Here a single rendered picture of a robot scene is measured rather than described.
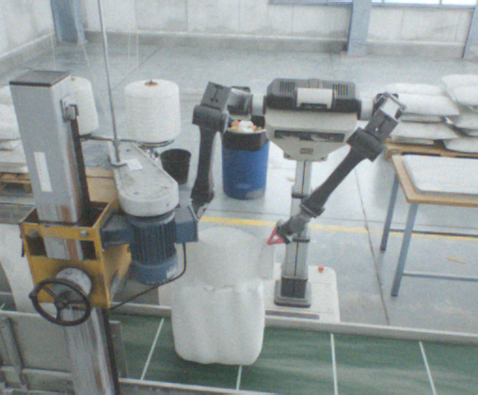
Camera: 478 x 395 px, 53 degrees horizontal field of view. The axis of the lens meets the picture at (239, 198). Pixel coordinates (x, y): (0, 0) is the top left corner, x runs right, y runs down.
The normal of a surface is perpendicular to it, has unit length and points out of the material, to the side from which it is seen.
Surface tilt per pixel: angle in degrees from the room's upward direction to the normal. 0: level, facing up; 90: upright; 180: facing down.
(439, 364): 0
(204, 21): 90
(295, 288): 90
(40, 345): 90
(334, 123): 40
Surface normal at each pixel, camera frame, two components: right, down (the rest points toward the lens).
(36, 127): -0.11, 0.49
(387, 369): 0.01, -0.87
